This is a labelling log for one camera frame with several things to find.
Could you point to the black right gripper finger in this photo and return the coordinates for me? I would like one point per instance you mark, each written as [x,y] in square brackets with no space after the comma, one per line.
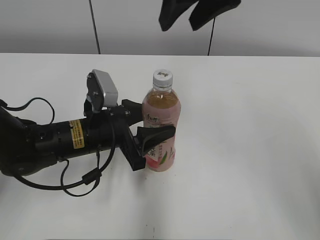
[171,10]
[207,10]

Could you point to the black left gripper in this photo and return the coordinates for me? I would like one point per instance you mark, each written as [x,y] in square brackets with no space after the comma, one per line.
[111,127]

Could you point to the peach oolong tea bottle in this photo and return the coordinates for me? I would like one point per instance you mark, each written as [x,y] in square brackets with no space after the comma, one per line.
[161,107]

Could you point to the white bottle cap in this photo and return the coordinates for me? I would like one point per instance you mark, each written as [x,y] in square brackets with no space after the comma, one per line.
[162,78]

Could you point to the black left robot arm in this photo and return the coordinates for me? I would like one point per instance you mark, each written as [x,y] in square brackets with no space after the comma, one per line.
[28,147]

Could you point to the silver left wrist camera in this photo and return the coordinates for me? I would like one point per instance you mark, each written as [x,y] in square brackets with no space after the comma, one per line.
[101,92]

